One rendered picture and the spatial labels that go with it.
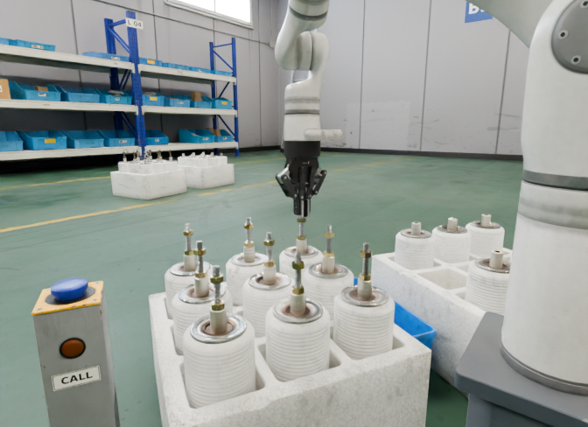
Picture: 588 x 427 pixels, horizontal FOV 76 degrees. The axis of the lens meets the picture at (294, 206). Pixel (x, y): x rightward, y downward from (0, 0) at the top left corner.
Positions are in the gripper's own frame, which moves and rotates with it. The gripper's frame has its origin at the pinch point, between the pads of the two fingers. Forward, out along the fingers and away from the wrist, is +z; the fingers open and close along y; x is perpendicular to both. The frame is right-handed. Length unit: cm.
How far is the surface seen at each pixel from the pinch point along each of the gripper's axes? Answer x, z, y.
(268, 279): 8.1, 9.1, 15.7
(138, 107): -463, -43, -138
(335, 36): -465, -189, -527
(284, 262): -0.2, 10.9, 4.7
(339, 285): 15.5, 10.9, 5.5
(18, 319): -64, 35, 46
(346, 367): 25.8, 17.1, 15.4
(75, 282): 5.9, 2.0, 44.1
